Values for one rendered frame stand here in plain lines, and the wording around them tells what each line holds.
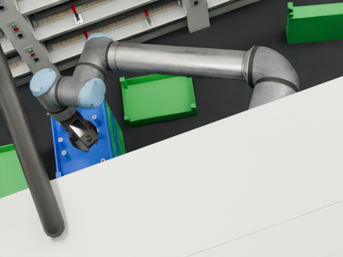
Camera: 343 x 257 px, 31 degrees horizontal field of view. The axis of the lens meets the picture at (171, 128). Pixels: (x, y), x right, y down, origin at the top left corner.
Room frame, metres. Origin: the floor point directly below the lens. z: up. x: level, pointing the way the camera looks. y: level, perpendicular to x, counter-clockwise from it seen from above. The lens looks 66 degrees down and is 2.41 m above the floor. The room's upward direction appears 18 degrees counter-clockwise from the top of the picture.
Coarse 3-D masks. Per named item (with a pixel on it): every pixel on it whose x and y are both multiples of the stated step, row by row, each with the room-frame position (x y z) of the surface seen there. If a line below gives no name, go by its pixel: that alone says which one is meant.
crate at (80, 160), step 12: (96, 108) 1.09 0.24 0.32; (60, 132) 1.05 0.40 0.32; (108, 132) 0.96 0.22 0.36; (60, 144) 1.00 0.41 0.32; (108, 144) 0.91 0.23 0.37; (60, 156) 0.95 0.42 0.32; (72, 156) 0.94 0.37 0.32; (84, 156) 0.92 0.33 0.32; (96, 156) 0.91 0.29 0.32; (108, 156) 0.89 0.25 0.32; (60, 168) 0.90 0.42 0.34; (72, 168) 0.89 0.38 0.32; (84, 168) 0.88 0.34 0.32
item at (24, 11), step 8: (16, 0) 1.50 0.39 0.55; (24, 0) 1.50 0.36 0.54; (32, 0) 1.49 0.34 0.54; (40, 0) 1.48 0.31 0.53; (48, 0) 1.47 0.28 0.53; (56, 0) 1.47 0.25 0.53; (64, 0) 1.47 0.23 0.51; (24, 8) 1.47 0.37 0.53; (32, 8) 1.46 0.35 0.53; (40, 8) 1.47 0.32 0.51
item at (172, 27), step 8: (240, 0) 1.52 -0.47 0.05; (248, 0) 1.52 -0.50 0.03; (256, 0) 1.52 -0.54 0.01; (216, 8) 1.52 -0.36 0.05; (224, 8) 1.52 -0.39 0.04; (232, 8) 1.52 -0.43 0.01; (168, 24) 1.52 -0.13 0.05; (176, 24) 1.51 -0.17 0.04; (184, 24) 1.51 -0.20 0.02; (152, 32) 1.51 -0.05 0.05; (160, 32) 1.51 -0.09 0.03; (168, 32) 1.51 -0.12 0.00; (128, 40) 1.51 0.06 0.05; (136, 40) 1.51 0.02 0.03; (144, 40) 1.51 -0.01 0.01; (80, 56) 1.51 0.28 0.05; (56, 64) 1.51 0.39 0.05; (64, 64) 1.50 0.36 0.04; (72, 64) 1.50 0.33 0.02
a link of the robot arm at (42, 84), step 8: (40, 72) 1.02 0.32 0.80; (48, 72) 1.00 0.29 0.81; (32, 80) 1.00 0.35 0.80; (40, 80) 0.99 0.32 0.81; (48, 80) 0.97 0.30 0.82; (56, 80) 0.97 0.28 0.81; (32, 88) 0.97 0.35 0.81; (40, 88) 0.96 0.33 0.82; (48, 88) 0.95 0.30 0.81; (40, 96) 0.95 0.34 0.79; (48, 96) 0.94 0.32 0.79; (48, 104) 0.93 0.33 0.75; (56, 104) 0.92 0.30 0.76; (48, 112) 0.94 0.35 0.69; (56, 112) 0.92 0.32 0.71
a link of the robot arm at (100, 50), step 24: (96, 48) 1.02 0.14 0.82; (120, 48) 0.99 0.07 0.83; (144, 48) 0.95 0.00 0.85; (168, 48) 0.92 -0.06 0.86; (192, 48) 0.89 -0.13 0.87; (264, 48) 0.79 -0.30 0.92; (144, 72) 0.91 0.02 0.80; (168, 72) 0.86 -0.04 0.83; (192, 72) 0.83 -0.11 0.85; (216, 72) 0.79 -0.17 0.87; (240, 72) 0.76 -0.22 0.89; (264, 72) 0.72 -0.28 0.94; (288, 72) 0.69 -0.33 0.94
